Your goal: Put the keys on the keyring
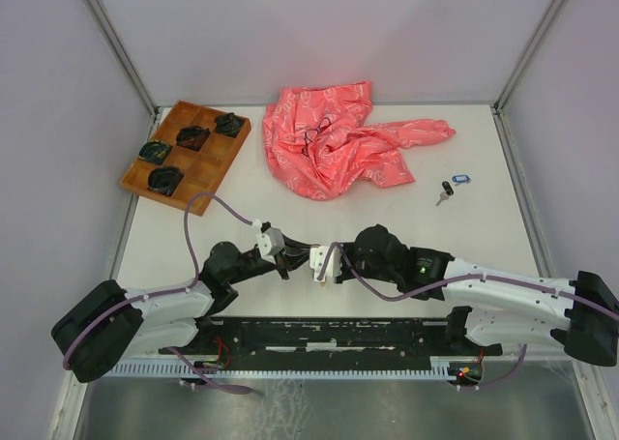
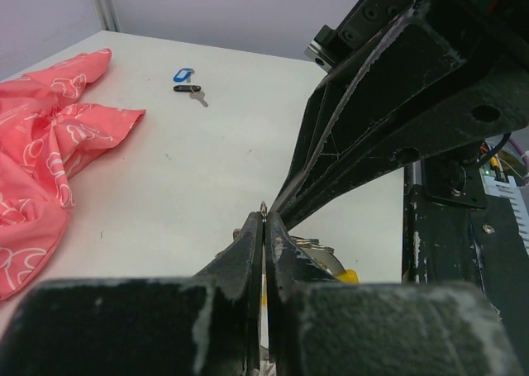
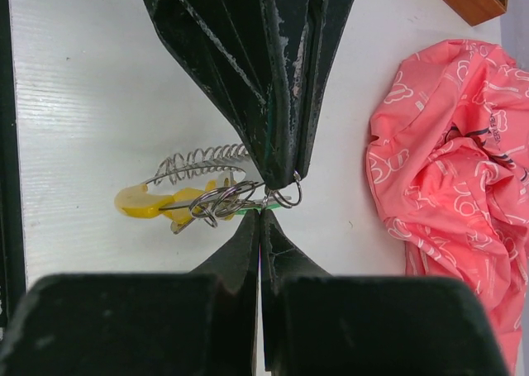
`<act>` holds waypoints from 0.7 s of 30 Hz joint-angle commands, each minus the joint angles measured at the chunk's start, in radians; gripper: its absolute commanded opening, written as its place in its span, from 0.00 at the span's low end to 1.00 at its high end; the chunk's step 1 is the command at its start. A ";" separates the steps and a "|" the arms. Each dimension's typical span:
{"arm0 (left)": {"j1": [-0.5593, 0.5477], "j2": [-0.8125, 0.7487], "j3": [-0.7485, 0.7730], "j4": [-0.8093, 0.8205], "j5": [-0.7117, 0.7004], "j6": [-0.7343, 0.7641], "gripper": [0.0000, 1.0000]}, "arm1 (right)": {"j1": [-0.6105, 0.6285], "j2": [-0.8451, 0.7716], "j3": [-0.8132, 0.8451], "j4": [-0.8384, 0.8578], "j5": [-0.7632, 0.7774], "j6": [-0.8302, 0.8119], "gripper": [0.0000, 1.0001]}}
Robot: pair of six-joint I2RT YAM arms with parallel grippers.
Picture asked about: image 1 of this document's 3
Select wooden compartment tray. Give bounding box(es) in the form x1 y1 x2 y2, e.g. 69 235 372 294
120 101 251 216

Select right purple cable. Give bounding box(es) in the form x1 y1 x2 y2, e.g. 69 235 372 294
318 242 619 391

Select dark rolled item middle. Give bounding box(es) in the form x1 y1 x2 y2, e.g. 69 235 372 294
176 125 211 151

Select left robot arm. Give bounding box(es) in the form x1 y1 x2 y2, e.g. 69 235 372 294
51 233 324 383

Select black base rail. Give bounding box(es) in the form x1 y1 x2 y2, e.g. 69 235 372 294
178 309 503 367

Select blue key tag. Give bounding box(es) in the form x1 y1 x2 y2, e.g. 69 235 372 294
452 174 471 186

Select left aluminium frame post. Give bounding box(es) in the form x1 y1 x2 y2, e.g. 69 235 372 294
82 0 159 116

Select key with black head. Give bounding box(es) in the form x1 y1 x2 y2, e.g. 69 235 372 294
436 181 454 206

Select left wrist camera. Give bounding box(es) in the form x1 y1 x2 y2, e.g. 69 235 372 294
251 220 285 263

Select aluminium frame post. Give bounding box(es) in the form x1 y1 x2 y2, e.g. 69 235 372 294
493 0 570 113
82 0 159 116

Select pink patterned cloth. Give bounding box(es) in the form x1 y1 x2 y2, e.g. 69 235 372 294
262 81 456 201

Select right aluminium frame post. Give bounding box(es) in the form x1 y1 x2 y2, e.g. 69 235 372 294
493 0 570 113

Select white cable duct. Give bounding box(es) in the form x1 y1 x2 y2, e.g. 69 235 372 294
106 353 476 382

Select eyeglasses on cloth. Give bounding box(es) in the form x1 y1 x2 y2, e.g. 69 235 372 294
301 116 332 158

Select dark green rolled item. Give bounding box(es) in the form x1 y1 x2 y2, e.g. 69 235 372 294
138 140 172 165

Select dark rolled item top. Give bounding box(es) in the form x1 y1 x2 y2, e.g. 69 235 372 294
214 112 245 138

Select dark rolled item bottom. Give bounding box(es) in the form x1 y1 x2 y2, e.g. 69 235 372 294
147 166 184 197

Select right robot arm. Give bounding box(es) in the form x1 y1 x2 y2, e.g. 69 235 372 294
320 224 618 367

